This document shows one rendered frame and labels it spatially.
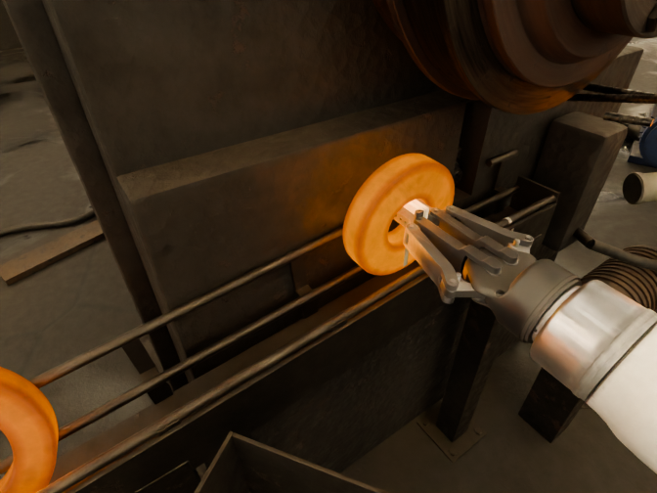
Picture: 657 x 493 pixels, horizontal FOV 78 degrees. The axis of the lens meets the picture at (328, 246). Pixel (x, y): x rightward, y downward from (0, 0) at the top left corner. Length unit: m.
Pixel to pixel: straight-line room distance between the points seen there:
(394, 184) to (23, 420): 0.41
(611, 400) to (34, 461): 0.49
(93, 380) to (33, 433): 0.99
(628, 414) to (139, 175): 0.46
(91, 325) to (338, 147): 1.30
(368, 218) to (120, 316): 1.28
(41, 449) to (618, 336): 0.50
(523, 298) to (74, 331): 1.47
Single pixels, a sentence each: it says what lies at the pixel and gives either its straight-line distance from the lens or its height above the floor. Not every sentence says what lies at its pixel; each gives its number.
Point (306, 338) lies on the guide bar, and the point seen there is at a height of 0.69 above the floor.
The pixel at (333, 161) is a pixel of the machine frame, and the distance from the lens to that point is 0.49.
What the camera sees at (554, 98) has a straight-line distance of 0.61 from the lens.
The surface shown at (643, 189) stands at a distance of 0.95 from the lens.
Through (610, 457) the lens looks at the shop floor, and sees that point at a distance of 1.36.
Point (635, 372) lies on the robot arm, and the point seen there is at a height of 0.81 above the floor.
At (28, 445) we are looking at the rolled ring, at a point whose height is 0.70.
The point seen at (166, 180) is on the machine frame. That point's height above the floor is 0.87.
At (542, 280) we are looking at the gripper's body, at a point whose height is 0.82.
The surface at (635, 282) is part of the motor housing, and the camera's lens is 0.96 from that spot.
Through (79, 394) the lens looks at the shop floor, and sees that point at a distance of 1.46.
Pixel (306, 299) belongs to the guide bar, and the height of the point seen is 0.68.
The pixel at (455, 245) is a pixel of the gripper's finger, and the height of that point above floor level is 0.81.
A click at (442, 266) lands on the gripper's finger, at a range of 0.41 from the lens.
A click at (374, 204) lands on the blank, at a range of 0.44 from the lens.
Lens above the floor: 1.06
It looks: 38 degrees down
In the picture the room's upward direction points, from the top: 1 degrees counter-clockwise
